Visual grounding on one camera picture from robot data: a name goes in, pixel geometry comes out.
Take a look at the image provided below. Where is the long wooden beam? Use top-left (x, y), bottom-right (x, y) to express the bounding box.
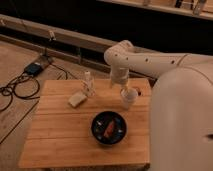
top-left (0, 13), bottom-right (158, 58)

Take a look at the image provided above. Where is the white eraser block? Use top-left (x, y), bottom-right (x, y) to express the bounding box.
top-left (68, 92), bottom-right (87, 107)

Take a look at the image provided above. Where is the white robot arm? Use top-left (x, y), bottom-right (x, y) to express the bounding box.
top-left (104, 40), bottom-right (213, 171)

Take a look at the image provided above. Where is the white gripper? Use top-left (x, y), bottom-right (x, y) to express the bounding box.
top-left (110, 67), bottom-right (129, 91)

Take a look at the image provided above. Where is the wooden table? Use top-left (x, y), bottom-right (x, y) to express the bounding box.
top-left (19, 78), bottom-right (151, 168)

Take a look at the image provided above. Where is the orange carrot toy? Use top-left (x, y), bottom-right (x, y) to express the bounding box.
top-left (104, 121), bottom-right (114, 138)

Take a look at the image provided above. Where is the black power adapter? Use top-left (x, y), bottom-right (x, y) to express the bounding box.
top-left (24, 63), bottom-right (43, 76)

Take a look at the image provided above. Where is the small clear bottle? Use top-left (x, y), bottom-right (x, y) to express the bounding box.
top-left (83, 71), bottom-right (95, 97)

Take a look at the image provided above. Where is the black bowl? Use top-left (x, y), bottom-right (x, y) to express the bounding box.
top-left (91, 111), bottom-right (127, 145)

